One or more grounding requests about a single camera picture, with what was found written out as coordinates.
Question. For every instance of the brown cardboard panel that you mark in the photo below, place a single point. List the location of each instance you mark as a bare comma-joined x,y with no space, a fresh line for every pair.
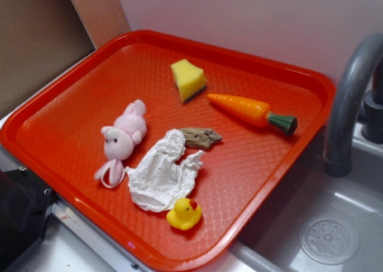
40,39

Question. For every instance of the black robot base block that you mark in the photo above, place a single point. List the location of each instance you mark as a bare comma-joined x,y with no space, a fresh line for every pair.
26,204

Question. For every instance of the crumpled white paper towel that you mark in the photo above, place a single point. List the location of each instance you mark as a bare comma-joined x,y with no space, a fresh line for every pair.
161,178

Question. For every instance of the yellow sponge piece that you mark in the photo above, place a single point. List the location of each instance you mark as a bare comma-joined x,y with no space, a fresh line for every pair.
189,79

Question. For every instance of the dark grey faucet knob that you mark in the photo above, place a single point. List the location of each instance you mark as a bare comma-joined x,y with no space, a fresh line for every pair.
372,129

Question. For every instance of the grey toy sink basin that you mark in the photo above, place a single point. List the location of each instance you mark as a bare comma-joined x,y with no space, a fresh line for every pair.
315,222

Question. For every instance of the wooden board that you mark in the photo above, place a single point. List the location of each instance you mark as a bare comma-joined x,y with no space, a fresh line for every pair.
103,20

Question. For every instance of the grey toy faucet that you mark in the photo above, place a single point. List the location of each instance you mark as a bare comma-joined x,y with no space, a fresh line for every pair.
355,82

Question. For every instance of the red plastic tray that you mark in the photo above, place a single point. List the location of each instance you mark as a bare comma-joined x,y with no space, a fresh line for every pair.
57,135

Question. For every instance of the brown driftwood piece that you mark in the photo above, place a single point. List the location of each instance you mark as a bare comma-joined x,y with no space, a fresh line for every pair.
200,138

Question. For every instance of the pink plush bunny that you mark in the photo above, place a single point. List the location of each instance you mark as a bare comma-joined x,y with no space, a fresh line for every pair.
120,140

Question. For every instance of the orange toy carrot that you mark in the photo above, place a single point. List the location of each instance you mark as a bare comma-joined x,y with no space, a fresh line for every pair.
254,112

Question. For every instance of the yellow rubber duck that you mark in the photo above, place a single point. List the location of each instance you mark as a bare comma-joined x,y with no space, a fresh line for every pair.
185,214

